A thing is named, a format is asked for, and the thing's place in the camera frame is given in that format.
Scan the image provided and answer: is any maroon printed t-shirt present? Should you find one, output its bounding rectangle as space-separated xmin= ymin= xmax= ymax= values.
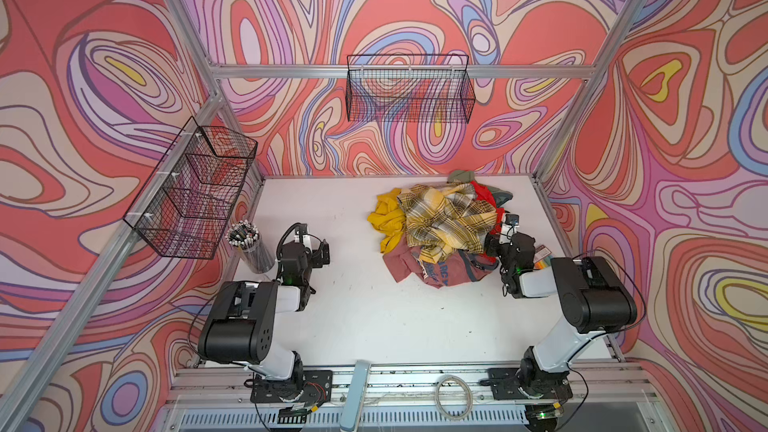
xmin=383 ymin=242 xmax=498 ymax=289

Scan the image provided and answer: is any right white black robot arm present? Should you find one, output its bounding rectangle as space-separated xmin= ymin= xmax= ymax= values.
xmin=484 ymin=213 xmax=638 ymax=401

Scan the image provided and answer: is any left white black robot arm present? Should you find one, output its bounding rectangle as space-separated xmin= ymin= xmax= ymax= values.
xmin=197 ymin=222 xmax=330 ymax=386

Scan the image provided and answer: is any dark green cloth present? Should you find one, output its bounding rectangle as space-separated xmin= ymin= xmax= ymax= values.
xmin=490 ymin=188 xmax=514 ymax=208

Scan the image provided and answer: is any bright red cloth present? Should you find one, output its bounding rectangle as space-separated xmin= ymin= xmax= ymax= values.
xmin=462 ymin=181 xmax=506 ymax=235

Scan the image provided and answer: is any olive grey cloth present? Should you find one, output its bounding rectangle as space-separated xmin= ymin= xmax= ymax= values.
xmin=447 ymin=170 xmax=475 ymax=184

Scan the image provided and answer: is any mustard yellow cloth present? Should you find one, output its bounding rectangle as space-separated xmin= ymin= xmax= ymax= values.
xmin=367 ymin=188 xmax=406 ymax=254

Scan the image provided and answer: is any colourful striped booklet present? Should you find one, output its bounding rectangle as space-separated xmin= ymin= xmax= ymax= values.
xmin=533 ymin=245 xmax=552 ymax=270

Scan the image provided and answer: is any clear cup of pens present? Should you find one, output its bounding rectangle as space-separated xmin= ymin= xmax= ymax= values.
xmin=226 ymin=220 xmax=276 ymax=274

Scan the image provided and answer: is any yellow plaid flannel shirt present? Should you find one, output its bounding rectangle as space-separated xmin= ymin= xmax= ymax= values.
xmin=397 ymin=183 xmax=497 ymax=264

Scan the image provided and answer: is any left black wire basket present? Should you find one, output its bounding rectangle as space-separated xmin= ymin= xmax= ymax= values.
xmin=123 ymin=118 xmax=258 ymax=260

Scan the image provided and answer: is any black wire basket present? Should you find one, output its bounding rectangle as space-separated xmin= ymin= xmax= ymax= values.
xmin=345 ymin=53 xmax=476 ymax=124
xmin=123 ymin=118 xmax=258 ymax=260

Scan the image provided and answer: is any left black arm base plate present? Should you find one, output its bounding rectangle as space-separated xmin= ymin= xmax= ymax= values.
xmin=244 ymin=369 xmax=333 ymax=405

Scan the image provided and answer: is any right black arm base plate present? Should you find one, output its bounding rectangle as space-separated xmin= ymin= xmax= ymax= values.
xmin=479 ymin=368 xmax=573 ymax=402

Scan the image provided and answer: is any grey rail handle bracket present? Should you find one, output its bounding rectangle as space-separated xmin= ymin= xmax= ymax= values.
xmin=339 ymin=361 xmax=371 ymax=432

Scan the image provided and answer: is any coiled beige cable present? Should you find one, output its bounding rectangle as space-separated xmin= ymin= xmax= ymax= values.
xmin=434 ymin=374 xmax=475 ymax=422

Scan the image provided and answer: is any aluminium front rail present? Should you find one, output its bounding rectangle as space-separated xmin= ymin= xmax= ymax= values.
xmin=166 ymin=360 xmax=661 ymax=408

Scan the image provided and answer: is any back black wire basket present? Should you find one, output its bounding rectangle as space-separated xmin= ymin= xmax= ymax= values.
xmin=345 ymin=53 xmax=476 ymax=124

